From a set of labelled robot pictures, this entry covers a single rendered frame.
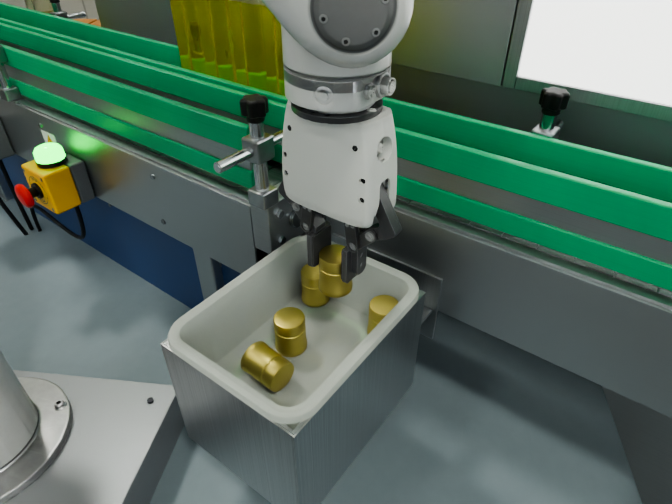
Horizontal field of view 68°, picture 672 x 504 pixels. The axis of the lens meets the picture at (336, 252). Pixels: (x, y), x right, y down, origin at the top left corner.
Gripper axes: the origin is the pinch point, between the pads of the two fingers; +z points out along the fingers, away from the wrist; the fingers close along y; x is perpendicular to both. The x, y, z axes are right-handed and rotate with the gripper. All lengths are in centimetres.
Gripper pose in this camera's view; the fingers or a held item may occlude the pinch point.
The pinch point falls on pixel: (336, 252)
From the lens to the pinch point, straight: 50.0
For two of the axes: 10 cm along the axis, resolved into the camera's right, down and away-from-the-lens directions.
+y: -8.1, -3.6, 4.7
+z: -0.1, 8.0, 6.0
